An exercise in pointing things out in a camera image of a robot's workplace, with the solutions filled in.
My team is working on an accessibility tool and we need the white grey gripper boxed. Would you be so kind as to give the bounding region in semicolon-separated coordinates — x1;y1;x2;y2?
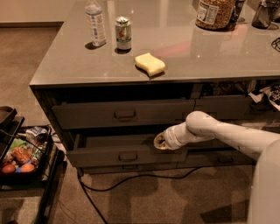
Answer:
154;122;198;151

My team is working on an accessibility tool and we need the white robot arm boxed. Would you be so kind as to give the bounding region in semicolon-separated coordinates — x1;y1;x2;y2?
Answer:
154;111;280;224

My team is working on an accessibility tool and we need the grey drawer counter cabinet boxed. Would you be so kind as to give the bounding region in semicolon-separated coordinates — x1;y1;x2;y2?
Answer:
31;0;280;173

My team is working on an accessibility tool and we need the yellow sponge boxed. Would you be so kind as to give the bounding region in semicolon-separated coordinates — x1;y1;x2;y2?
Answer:
135;52;165;77

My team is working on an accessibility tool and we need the black white crumpled bag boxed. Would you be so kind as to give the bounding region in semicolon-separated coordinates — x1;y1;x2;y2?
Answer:
248;83;280;111

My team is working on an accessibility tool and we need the green white soda can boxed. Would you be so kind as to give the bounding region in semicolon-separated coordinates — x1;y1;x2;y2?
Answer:
115;16;132;51

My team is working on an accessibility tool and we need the black shelf cart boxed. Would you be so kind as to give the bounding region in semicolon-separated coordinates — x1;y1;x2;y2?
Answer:
0;117;65;224

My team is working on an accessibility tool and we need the black snack basket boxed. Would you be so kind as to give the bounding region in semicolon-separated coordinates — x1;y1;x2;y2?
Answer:
0;126;53;185

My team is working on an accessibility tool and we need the large jar of nuts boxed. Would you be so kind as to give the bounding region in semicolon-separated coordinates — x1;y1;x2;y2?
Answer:
196;0;235;30

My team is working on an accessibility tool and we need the clear plastic water bottle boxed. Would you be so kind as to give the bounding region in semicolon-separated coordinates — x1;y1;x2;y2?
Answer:
85;0;107;47

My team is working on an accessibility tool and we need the dark cup behind jar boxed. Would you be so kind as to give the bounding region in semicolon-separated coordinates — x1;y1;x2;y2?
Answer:
230;0;245;23

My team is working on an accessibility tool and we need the dark tray on cart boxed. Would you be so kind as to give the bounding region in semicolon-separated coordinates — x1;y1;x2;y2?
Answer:
0;106;18;128

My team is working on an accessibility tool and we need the dark glass container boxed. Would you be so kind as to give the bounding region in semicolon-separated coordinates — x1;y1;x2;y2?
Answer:
251;0;280;29

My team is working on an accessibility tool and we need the black power cable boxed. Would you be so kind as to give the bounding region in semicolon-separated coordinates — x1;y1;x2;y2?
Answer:
77;166;205;224

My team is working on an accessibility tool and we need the black wire object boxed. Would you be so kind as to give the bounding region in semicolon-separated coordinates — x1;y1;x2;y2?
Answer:
271;38;280;52

